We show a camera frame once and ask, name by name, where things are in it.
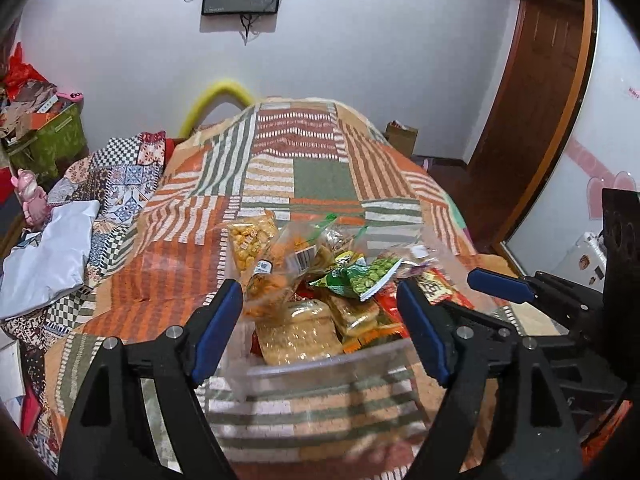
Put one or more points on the pile of cardboard scraps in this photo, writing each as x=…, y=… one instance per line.
x=25, y=110

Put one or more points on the small pink object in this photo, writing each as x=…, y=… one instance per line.
x=71, y=96

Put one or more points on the checkered patterned quilt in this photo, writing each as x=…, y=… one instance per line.
x=125, y=180

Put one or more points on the brown cardboard box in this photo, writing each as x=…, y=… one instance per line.
x=402, y=135

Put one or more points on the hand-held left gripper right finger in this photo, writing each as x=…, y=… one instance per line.
x=420, y=330

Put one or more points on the yellow corn snack bag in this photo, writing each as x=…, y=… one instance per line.
x=250, y=245

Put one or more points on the small yellow cake packet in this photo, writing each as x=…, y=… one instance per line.
x=355, y=317

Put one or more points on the pink heart sticker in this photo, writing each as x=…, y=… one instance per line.
x=605, y=185

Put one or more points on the clear-wrapped biscuit pack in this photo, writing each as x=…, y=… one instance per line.
x=300, y=335

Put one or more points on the white plastic bag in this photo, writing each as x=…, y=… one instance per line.
x=45, y=260

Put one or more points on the pink toy figure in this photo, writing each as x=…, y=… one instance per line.
x=32, y=200

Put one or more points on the red crumpled bag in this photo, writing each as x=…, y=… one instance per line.
x=22, y=72

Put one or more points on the yellow foam tube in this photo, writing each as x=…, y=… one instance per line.
x=220, y=89

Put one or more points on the green-topped clear snack bag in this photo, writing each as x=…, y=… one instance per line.
x=337, y=240

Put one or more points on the orange sticks snack bag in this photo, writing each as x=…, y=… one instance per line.
x=280, y=270

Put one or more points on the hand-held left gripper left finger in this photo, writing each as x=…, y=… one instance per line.
x=220, y=320

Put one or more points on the striped patchwork blanket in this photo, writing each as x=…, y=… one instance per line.
x=320, y=160

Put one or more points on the red and yellow snack packet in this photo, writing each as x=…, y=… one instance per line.
x=440, y=287

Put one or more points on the white small appliance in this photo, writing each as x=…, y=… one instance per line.
x=582, y=260

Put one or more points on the green storage box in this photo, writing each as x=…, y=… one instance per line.
x=55, y=140

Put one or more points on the clear plastic container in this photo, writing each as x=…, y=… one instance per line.
x=325, y=375

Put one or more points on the white flat box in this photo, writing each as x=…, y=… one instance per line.
x=10, y=375

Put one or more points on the brown wooden door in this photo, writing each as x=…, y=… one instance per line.
x=540, y=85

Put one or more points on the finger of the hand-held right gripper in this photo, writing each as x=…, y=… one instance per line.
x=590, y=360
x=495, y=282

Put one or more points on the green pea snack packet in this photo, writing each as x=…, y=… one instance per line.
x=365, y=277

